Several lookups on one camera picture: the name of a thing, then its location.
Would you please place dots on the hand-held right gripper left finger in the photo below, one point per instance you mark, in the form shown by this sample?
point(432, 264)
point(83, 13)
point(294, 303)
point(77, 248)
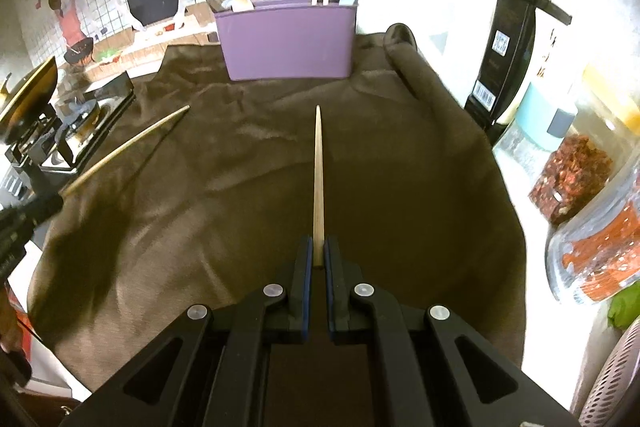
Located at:
point(306, 292)

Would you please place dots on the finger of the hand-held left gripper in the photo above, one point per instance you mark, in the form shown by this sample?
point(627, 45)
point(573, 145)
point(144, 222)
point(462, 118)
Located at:
point(45, 206)

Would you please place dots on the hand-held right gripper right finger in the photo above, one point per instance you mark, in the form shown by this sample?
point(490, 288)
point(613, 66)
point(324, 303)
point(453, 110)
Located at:
point(328, 292)

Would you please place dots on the wooden chopstick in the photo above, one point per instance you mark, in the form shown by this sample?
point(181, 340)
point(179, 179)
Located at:
point(130, 147)
point(318, 187)

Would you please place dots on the purple utensil holder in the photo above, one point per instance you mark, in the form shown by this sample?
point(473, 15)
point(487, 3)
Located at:
point(290, 42)

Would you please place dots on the wooden spoon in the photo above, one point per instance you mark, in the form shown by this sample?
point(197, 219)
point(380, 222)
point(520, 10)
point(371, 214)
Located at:
point(244, 4)

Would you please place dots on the gas stove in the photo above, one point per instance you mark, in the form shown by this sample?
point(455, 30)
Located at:
point(85, 127)

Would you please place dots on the golden wok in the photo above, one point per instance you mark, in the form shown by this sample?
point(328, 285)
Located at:
point(30, 97)

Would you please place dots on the brown cloth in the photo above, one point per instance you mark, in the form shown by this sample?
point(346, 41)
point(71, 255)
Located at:
point(225, 157)

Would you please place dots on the clear container with yellow lid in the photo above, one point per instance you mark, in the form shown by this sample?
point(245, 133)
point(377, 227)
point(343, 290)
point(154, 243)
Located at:
point(570, 177)

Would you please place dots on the glass jar with teal lid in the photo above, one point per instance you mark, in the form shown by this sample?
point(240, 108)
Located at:
point(537, 117)

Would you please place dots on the glass jar with orange contents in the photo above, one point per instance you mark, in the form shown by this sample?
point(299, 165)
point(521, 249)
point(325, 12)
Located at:
point(600, 252)

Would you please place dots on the black tall canister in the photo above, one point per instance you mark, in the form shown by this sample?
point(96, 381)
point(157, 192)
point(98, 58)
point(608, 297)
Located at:
point(505, 57)

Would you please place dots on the green vegetable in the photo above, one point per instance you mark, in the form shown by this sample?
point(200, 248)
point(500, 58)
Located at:
point(625, 307)

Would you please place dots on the perforated colander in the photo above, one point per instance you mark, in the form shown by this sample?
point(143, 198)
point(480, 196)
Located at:
point(615, 382)

